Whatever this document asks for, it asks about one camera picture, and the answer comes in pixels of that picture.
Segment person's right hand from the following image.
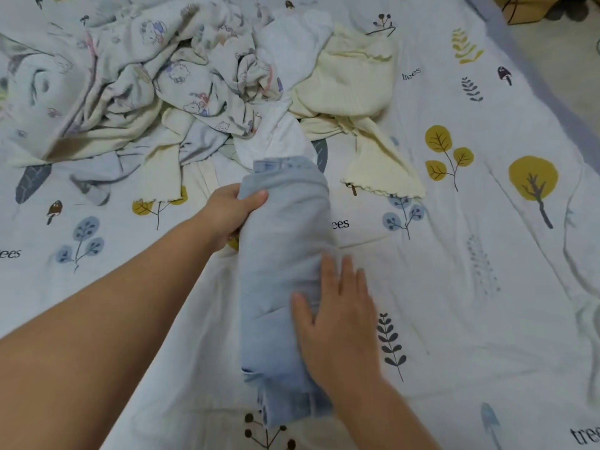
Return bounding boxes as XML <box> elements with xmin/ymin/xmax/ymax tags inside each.
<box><xmin>291</xmin><ymin>252</ymin><xmax>386</xmax><ymax>399</ymax></box>

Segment person's left hand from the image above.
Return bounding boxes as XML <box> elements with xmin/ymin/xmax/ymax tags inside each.
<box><xmin>192</xmin><ymin>182</ymin><xmax>269</xmax><ymax>254</ymax></box>

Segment light blue denim jeans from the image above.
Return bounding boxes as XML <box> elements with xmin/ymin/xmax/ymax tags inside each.
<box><xmin>237</xmin><ymin>156</ymin><xmax>339</xmax><ymax>428</ymax></box>

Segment cartoon print pyjama trousers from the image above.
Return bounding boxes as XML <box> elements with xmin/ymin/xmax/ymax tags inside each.
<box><xmin>150</xmin><ymin>0</ymin><xmax>284</xmax><ymax>139</ymax></box>

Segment bed with leaf print bedding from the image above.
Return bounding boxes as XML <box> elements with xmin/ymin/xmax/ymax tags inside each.
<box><xmin>0</xmin><ymin>0</ymin><xmax>600</xmax><ymax>450</ymax></box>

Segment person's left forearm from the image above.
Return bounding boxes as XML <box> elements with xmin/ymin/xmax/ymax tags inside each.
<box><xmin>0</xmin><ymin>220</ymin><xmax>226</xmax><ymax>450</ymax></box>

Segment wooden dressing table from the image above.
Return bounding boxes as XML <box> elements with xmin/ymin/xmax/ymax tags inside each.
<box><xmin>492</xmin><ymin>0</ymin><xmax>566</xmax><ymax>24</ymax></box>

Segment dark shoe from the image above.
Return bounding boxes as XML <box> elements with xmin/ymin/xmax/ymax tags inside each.
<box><xmin>546</xmin><ymin>0</ymin><xmax>571</xmax><ymax>23</ymax></box>
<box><xmin>566</xmin><ymin>0</ymin><xmax>594</xmax><ymax>21</ymax></box>

